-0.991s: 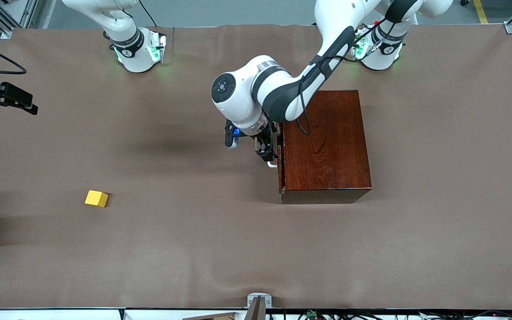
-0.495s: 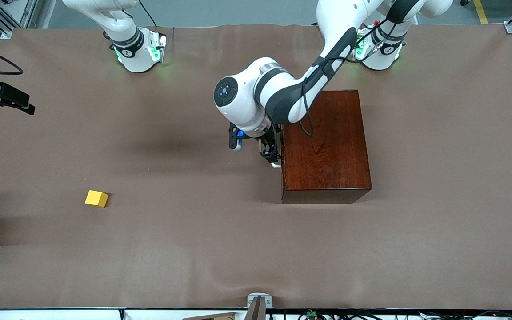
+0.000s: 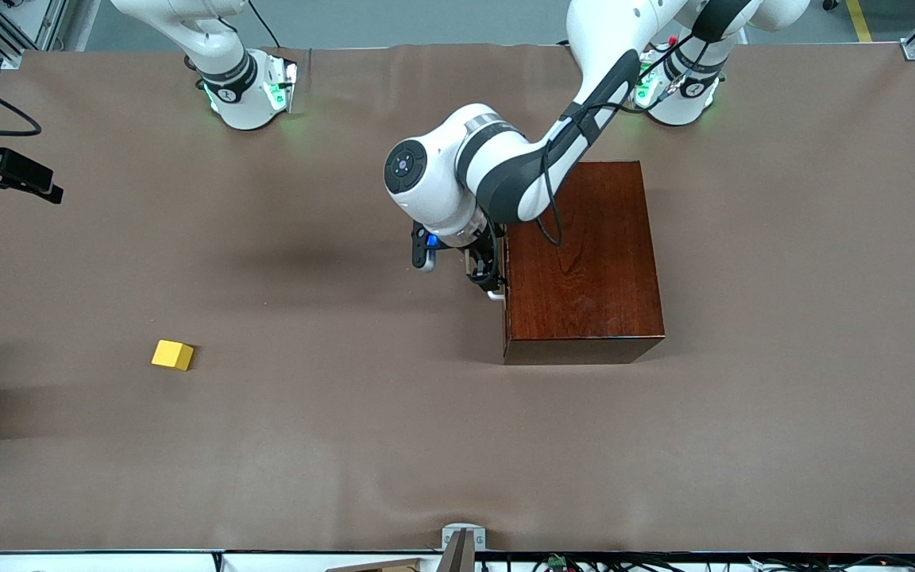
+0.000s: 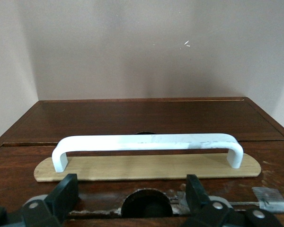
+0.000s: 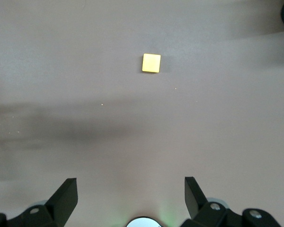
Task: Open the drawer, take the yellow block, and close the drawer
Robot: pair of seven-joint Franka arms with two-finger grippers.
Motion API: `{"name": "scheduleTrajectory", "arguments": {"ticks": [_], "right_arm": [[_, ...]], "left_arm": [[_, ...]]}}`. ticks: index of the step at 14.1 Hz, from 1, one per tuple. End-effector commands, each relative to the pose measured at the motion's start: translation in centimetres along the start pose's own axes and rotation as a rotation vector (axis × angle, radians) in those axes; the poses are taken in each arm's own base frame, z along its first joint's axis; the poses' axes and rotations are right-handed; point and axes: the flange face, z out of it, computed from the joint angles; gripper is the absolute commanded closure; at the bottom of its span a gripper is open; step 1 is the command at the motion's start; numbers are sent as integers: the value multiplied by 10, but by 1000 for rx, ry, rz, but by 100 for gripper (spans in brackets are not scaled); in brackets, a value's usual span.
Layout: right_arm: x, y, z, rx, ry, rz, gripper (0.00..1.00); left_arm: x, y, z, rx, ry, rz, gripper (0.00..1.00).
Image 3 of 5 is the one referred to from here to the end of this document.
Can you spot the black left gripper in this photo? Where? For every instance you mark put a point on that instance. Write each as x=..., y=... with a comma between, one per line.
x=483, y=256

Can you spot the light wooden drawer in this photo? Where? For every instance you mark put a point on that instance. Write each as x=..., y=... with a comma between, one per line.
x=496, y=296

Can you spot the yellow cube block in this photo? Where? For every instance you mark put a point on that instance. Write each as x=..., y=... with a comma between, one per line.
x=171, y=355

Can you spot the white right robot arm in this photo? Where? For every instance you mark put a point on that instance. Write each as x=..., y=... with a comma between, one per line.
x=235, y=87

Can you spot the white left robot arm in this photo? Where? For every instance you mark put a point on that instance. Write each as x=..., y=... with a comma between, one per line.
x=600, y=48

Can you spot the dark red wooden cabinet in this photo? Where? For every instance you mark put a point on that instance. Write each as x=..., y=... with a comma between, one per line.
x=584, y=270

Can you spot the brown table cover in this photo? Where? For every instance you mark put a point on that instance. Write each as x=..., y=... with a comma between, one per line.
x=346, y=445

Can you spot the beige metal bar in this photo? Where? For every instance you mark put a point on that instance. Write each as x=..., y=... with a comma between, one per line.
x=457, y=556

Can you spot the small green connector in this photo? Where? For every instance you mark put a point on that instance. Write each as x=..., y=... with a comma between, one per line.
x=558, y=562

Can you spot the brown cardboard piece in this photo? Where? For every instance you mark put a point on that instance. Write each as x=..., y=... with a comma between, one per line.
x=386, y=566

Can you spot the yellow floor tape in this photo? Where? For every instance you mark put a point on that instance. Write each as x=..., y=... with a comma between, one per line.
x=860, y=20

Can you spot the aluminium frame rack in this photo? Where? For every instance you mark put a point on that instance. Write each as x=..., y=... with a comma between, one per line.
x=28, y=24

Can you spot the small metal bracket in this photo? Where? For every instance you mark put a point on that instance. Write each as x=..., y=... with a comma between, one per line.
x=464, y=527

